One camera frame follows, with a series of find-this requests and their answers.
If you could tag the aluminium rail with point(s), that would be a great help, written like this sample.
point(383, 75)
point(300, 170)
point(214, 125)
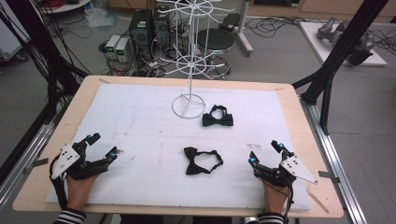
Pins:
point(28, 155)
point(336, 161)

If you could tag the grey bench power supply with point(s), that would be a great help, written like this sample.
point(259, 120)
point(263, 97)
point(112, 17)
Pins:
point(112, 45)
point(122, 49)

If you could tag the black round stool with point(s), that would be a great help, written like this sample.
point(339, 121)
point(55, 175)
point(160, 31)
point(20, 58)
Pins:
point(215, 39)

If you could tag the black metal frame post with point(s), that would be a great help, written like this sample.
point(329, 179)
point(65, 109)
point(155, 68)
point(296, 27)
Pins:
point(40, 46)
point(342, 46)

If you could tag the black flat box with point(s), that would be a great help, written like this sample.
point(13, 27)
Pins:
point(229, 22)

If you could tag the round white table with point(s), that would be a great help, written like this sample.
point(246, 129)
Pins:
point(67, 6)

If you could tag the thin wooden stick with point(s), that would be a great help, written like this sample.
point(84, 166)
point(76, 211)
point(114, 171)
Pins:
point(317, 201)

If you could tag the black bow tie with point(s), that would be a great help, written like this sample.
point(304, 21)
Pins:
point(191, 165)
point(218, 120)

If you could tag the white floor board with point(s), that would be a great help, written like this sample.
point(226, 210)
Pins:
point(311, 34)

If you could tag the black computer tower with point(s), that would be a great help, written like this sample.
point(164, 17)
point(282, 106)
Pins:
point(162, 29)
point(140, 28)

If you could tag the clear plastic bag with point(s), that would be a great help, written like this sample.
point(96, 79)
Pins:
point(99, 17)

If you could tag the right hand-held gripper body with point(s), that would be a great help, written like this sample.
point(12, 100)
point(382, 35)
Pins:
point(297, 169)

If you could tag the white stand leg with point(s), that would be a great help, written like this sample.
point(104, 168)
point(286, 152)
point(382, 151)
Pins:
point(243, 31)

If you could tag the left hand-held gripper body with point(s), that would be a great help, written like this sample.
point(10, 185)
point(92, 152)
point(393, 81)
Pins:
point(67, 158)

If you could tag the person's left hand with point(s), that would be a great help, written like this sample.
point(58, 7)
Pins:
point(79, 191)

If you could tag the metal table clamp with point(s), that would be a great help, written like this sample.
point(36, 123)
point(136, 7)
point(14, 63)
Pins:
point(35, 163)
point(328, 175)

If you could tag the grey robot part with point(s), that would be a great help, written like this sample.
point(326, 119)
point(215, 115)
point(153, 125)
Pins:
point(358, 40)

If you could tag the person's right hand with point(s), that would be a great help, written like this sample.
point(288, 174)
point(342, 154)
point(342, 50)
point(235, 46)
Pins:
point(275, 199)

